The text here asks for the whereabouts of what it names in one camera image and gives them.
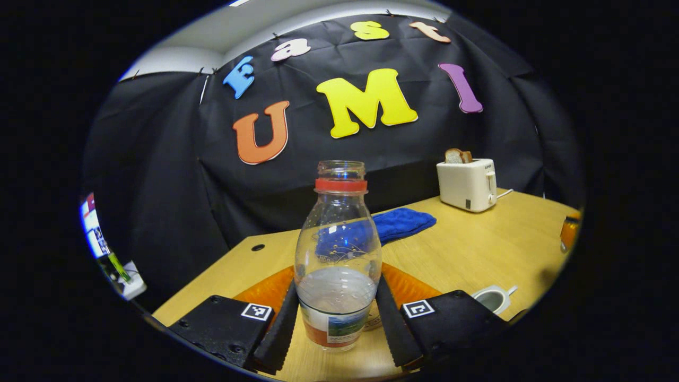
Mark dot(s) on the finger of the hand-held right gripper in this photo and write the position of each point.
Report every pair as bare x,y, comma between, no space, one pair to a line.
570,233

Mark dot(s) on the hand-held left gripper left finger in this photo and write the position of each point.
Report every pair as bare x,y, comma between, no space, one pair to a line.
281,334

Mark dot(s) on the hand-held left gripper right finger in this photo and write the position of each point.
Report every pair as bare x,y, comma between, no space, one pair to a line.
392,331

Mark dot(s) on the round cork coaster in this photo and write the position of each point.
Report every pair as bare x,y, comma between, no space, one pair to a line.
374,318

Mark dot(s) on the clear plastic water bottle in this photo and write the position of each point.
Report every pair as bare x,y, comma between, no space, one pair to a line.
338,249

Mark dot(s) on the white ceramic teacup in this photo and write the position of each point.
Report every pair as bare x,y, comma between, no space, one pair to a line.
493,300

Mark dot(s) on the blue towel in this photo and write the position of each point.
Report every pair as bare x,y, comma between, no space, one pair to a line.
403,223

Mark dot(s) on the white toaster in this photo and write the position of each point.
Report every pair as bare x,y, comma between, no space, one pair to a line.
467,185

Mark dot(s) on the bread slice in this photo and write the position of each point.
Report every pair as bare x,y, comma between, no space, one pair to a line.
457,156

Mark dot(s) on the white side table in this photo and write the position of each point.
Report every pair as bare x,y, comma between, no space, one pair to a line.
135,286

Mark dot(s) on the black backdrop cloth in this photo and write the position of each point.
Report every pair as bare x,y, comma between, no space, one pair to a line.
159,185

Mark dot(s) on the computer monitor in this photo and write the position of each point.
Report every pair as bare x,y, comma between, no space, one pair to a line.
93,228

